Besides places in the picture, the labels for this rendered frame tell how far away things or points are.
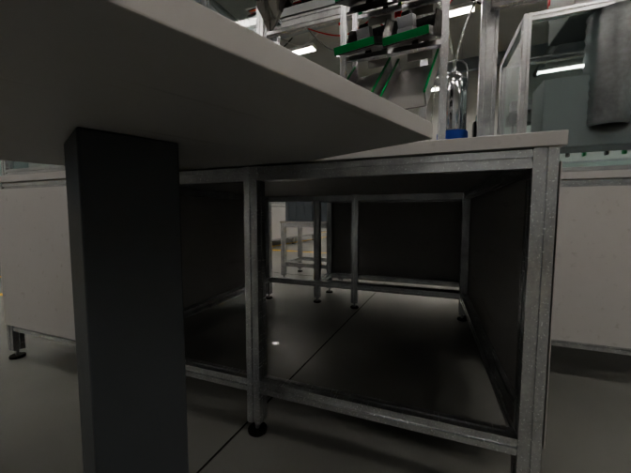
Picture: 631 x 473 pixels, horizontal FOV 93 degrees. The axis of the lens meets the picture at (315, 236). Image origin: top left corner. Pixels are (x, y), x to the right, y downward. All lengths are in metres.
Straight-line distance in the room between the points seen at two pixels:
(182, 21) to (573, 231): 1.50
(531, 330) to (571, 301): 0.80
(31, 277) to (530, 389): 1.84
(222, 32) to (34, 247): 1.55
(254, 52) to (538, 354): 0.79
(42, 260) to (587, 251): 2.24
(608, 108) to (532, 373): 1.20
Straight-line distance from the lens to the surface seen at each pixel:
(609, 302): 1.67
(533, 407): 0.90
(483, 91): 2.23
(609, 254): 1.63
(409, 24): 1.08
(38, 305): 1.81
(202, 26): 0.31
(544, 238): 0.80
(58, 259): 1.63
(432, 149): 0.77
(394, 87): 1.11
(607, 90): 1.78
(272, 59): 0.34
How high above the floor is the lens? 0.69
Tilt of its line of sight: 4 degrees down
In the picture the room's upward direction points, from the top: straight up
